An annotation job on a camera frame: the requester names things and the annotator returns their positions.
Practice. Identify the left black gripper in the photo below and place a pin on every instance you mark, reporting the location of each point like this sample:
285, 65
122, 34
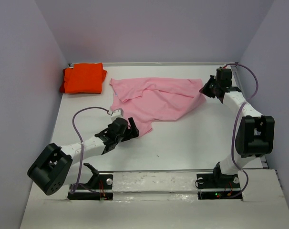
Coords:
134, 130

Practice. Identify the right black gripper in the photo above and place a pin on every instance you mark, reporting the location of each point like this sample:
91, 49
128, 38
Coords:
204, 90

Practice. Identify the pink t-shirt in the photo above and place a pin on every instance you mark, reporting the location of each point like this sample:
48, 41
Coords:
147, 100

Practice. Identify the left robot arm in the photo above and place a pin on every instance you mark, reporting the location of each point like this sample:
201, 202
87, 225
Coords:
49, 171

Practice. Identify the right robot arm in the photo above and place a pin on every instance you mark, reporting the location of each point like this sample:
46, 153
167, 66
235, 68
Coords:
253, 132

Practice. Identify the folded orange t-shirt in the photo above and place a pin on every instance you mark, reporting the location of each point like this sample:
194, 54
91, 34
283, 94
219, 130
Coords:
85, 78

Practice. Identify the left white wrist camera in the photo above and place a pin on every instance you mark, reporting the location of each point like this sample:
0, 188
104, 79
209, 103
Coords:
118, 113

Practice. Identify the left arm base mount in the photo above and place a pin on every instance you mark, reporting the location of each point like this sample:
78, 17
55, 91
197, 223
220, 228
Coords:
98, 188

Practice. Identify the aluminium table edge rail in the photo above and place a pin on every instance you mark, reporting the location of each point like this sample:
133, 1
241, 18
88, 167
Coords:
121, 64

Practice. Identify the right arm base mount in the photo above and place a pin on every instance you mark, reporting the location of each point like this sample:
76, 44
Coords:
215, 185

